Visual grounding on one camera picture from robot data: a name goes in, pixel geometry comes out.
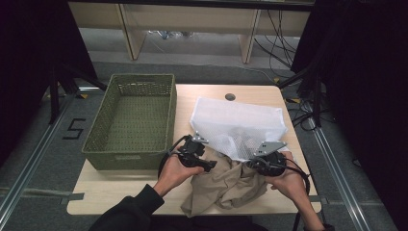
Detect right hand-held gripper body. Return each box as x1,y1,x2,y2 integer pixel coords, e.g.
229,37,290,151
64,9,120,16
253,141,288,177

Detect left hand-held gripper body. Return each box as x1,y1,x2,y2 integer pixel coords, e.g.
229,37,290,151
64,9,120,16
177,131,210,168

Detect beige cloth garment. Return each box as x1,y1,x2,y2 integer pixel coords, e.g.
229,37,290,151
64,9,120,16
180,128,269,218

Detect white mesh laundry bag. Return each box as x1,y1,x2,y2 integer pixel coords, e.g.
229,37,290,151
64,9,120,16
189,96,289,163

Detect green woven basket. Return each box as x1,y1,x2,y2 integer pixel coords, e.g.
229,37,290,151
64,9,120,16
81,72,178,171

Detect person's right hand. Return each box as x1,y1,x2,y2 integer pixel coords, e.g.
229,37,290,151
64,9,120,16
264,151,311,207

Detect person's left hand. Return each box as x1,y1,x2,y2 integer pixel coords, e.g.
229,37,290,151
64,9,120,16
153,154,205,197

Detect person's dark lap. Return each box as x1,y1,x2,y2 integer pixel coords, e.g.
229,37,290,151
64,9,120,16
149,215,268,231

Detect black metal stand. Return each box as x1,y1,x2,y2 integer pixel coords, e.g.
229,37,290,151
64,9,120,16
47,62,109,125
277,64,323,128

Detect clear plastic wrap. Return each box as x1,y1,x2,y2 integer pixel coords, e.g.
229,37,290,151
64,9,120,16
148,30,195,40

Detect black curtain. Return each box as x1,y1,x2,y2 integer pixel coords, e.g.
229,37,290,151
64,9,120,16
291,0,408,231
0,0,98,167

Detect beige wooden desk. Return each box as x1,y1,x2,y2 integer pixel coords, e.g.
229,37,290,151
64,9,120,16
67,0,316,64

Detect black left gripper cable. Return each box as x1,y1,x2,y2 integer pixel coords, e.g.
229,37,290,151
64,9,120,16
157,135,191,178

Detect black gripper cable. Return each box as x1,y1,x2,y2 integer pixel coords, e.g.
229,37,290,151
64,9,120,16
282,164,313,231
157,135,191,178

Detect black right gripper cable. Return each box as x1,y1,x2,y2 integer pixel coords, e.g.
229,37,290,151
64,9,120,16
282,164,313,231

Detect black floor cables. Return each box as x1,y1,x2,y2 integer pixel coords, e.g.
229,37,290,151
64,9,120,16
286,98,322,132

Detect metal floor rail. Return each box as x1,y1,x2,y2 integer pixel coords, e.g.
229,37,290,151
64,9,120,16
0,95,75,222
307,117,373,231

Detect bundle of black hanging cables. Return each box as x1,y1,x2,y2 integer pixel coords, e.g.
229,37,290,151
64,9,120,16
253,9,300,70

